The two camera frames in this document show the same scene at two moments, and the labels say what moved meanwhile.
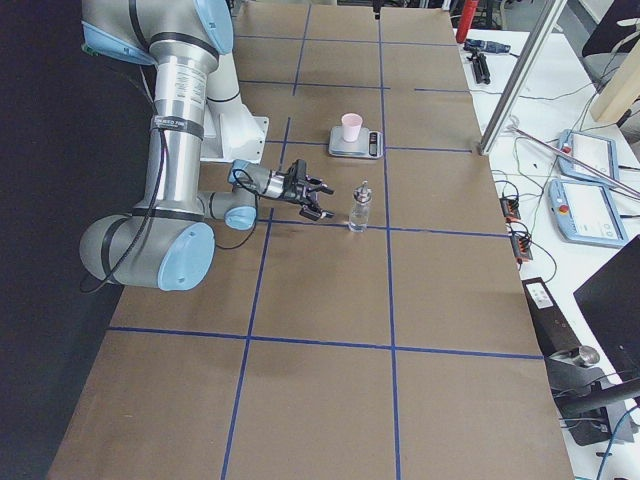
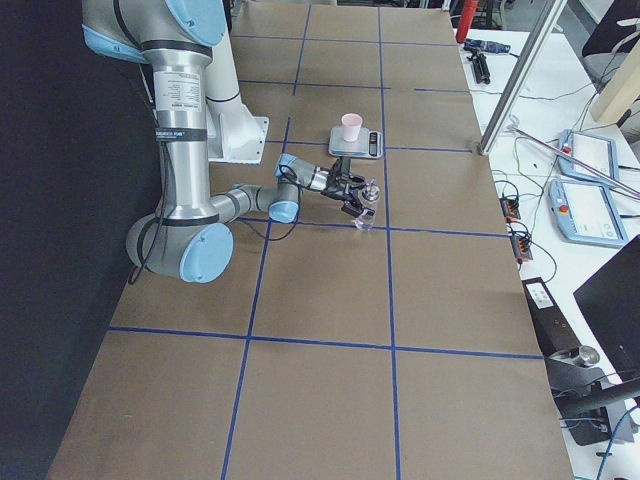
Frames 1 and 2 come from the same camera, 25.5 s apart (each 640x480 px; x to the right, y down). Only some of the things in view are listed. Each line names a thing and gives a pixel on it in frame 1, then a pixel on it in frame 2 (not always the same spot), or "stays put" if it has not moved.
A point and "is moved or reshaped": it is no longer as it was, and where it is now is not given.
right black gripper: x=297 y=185 to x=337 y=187
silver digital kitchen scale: x=370 y=143 stays put
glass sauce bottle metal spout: x=360 y=210 is moved or reshaped
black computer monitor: x=610 y=301 stays put
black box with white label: x=553 y=330 stays put
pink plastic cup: x=351 y=125 stays put
